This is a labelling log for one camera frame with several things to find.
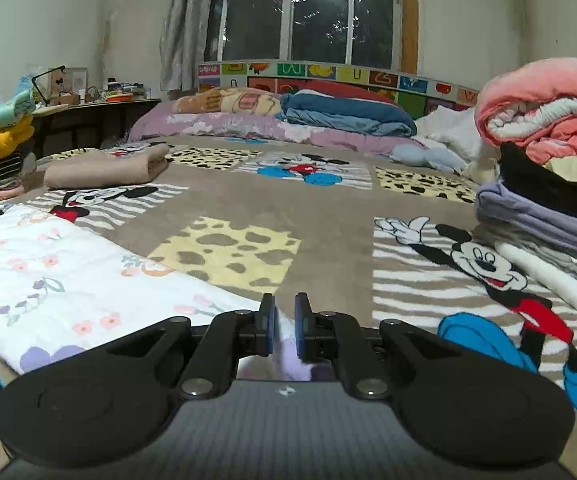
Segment white floral purple-trim garment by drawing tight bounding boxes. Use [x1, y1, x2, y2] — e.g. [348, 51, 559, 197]
[0, 202, 337, 382]

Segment Mickey Mouse patterned bed blanket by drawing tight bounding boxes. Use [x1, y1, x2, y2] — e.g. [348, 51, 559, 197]
[0, 136, 577, 479]

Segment lavender folded garment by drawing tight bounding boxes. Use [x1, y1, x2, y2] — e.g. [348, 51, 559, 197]
[475, 182, 577, 251]

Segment blue folded blanket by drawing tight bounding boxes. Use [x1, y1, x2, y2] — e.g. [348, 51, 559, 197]
[275, 90, 417, 138]

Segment white fluffy blanket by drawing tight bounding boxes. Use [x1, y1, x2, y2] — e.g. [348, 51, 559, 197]
[415, 106, 500, 184]

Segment folded beige garment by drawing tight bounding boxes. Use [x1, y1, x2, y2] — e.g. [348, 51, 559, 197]
[43, 144, 169, 190]

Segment pink purple floral sheet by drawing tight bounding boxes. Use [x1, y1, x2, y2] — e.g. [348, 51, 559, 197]
[128, 102, 426, 156]

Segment orange cartoon pillow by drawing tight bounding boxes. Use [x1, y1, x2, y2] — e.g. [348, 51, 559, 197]
[172, 87, 282, 116]

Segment white grey folded garments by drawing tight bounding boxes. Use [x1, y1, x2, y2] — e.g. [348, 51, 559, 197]
[473, 222, 577, 310]

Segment colourful alphabet headboard panel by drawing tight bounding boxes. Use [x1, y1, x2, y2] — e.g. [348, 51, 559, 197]
[196, 61, 479, 119]

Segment dark wooden desk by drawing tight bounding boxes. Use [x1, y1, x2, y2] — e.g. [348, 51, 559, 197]
[32, 99, 160, 158]

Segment black folded garment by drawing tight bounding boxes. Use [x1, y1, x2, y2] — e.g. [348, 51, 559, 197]
[499, 142, 577, 218]

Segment desk clutter boxes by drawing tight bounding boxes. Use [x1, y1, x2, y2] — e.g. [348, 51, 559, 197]
[28, 65, 152, 106]

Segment pink white folded quilt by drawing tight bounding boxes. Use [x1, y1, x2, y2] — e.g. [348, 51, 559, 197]
[474, 58, 577, 165]

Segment grey curtain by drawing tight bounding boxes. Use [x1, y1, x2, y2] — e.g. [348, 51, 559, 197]
[159, 0, 212, 92]

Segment window with white frame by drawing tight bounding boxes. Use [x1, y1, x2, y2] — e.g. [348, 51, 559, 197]
[204, 0, 419, 73]

